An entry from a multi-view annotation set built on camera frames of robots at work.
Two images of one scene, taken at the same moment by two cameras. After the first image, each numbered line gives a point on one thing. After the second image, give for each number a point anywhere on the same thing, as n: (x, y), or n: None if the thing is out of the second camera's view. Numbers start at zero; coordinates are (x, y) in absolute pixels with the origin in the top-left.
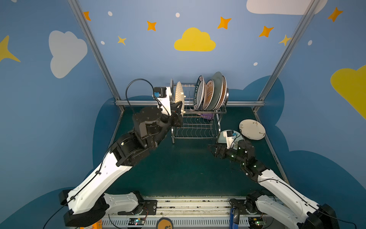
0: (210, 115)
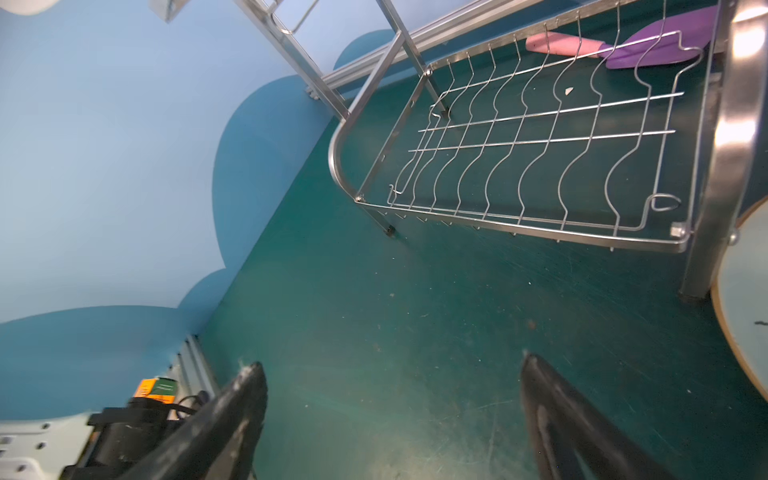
0: (670, 39)
